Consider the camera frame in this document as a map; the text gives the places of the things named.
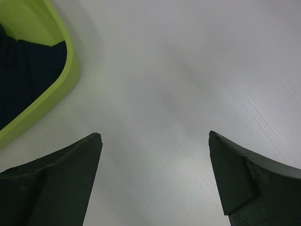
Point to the navy blue t shirt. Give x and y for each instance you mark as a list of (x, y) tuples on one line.
[(26, 70)]

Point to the lime green plastic basin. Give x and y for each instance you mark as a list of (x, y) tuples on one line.
[(38, 21)]

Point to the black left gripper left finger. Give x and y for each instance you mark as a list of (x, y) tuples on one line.
[(53, 190)]

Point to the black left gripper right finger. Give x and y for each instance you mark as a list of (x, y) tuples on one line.
[(254, 190)]

